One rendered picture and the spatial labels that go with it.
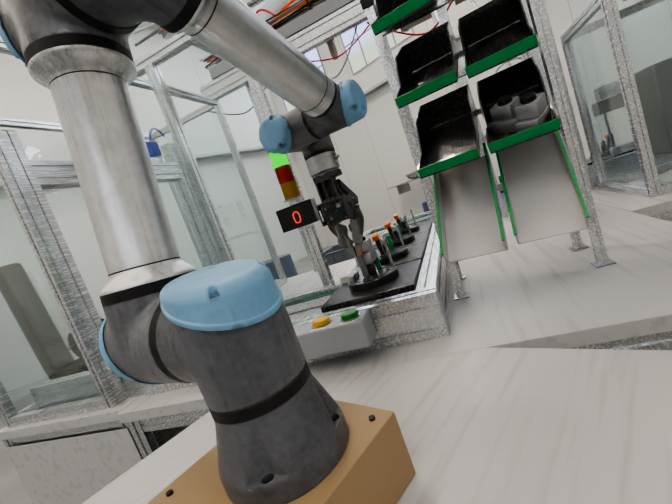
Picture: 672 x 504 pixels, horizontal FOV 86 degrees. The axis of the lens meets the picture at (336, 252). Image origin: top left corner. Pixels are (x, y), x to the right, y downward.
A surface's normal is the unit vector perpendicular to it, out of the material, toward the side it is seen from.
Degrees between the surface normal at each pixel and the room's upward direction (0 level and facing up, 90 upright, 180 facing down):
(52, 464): 90
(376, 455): 90
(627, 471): 0
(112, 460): 90
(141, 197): 91
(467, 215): 45
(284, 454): 75
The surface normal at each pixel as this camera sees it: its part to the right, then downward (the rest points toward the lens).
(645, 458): -0.33, -0.94
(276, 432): 0.22, -0.24
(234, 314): 0.39, -0.03
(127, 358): -0.49, 0.29
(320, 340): -0.29, 0.22
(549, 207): -0.54, -0.47
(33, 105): 0.71, -0.17
